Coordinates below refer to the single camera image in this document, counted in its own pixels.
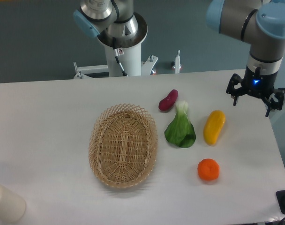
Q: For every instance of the purple sweet potato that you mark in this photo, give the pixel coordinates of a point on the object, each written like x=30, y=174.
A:
x=168, y=102

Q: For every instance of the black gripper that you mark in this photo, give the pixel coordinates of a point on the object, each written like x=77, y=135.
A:
x=259, y=86

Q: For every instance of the woven wicker basket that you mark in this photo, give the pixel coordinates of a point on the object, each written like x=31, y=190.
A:
x=123, y=146

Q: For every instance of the orange tangerine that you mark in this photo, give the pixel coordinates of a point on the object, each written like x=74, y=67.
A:
x=208, y=169

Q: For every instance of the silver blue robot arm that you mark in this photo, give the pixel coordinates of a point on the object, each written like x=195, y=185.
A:
x=261, y=23

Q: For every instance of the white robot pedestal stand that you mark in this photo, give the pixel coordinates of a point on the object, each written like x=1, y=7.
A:
x=122, y=43

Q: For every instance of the green bok choy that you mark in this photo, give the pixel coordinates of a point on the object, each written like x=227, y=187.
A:
x=180, y=132

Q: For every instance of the cream cylindrical bottle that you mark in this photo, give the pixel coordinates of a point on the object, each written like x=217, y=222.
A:
x=12, y=205

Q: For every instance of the yellow mango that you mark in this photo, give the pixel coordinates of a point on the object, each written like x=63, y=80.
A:
x=213, y=126

